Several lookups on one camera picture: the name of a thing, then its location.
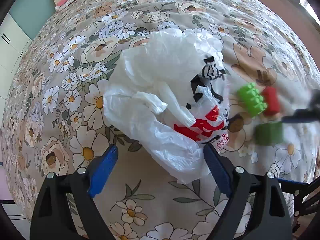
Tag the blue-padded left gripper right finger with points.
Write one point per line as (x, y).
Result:
(269, 218)

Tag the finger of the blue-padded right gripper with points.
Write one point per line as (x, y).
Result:
(291, 186)
(301, 116)

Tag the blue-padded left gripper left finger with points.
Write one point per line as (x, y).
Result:
(52, 217)

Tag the red toy brick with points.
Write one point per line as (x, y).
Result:
(270, 96)

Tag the dark green toy block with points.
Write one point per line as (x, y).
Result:
(268, 134)

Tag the light green toy brick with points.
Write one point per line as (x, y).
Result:
(252, 98)

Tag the white plastic bag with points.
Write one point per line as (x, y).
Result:
(171, 95)

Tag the floral bed quilt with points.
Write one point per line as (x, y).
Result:
(53, 118)

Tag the white wardrobe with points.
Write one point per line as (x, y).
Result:
(14, 42)

